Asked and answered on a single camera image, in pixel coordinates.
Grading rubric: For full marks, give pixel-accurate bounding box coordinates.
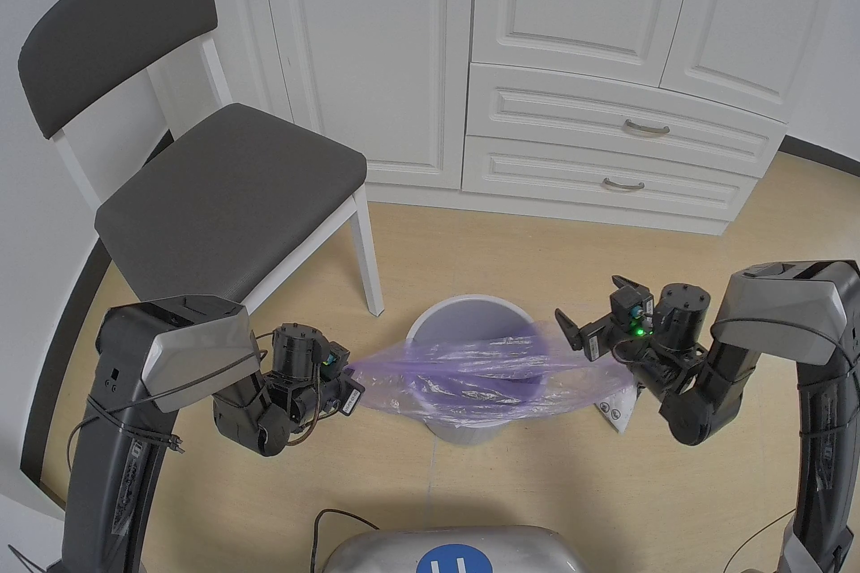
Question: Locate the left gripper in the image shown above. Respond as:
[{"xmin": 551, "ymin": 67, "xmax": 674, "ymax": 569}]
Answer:
[{"xmin": 289, "ymin": 373, "xmax": 368, "ymax": 428}]

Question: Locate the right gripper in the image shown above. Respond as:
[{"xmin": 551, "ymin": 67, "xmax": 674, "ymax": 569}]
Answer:
[{"xmin": 554, "ymin": 275, "xmax": 663, "ymax": 367}]

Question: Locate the clear printed wrapper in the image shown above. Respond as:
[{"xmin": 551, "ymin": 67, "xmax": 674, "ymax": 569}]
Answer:
[{"xmin": 600, "ymin": 385, "xmax": 639, "ymax": 433}]

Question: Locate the purple plastic bag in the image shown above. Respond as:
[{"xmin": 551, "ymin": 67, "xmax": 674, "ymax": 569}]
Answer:
[{"xmin": 349, "ymin": 318, "xmax": 639, "ymax": 423}]

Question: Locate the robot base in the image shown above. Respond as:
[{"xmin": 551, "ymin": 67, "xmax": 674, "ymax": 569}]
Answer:
[{"xmin": 324, "ymin": 526, "xmax": 580, "ymax": 573}]

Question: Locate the white trash bin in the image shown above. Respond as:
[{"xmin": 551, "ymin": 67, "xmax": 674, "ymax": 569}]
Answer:
[{"xmin": 406, "ymin": 295, "xmax": 538, "ymax": 445}]

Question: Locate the grey and white chair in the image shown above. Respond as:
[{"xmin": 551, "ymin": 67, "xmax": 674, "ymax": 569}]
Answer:
[{"xmin": 18, "ymin": 0, "xmax": 384, "ymax": 317}]

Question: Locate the white wardrobe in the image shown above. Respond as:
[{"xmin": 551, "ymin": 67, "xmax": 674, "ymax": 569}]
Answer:
[{"xmin": 107, "ymin": 0, "xmax": 834, "ymax": 237}]

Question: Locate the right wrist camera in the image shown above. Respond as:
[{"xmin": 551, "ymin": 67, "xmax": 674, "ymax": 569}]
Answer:
[{"xmin": 615, "ymin": 286, "xmax": 656, "ymax": 327}]

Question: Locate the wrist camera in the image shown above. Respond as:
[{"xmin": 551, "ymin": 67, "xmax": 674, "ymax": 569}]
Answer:
[
  {"xmin": 615, "ymin": 286, "xmax": 656, "ymax": 327},
  {"xmin": 321, "ymin": 342, "xmax": 352, "ymax": 374}
]

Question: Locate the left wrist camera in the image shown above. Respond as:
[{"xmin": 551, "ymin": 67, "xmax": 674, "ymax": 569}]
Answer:
[{"xmin": 321, "ymin": 342, "xmax": 352, "ymax": 374}]

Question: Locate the black cable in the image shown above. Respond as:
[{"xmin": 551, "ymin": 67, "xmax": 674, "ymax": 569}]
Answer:
[
  {"xmin": 729, "ymin": 506, "xmax": 800, "ymax": 573},
  {"xmin": 312, "ymin": 509, "xmax": 380, "ymax": 573}
]

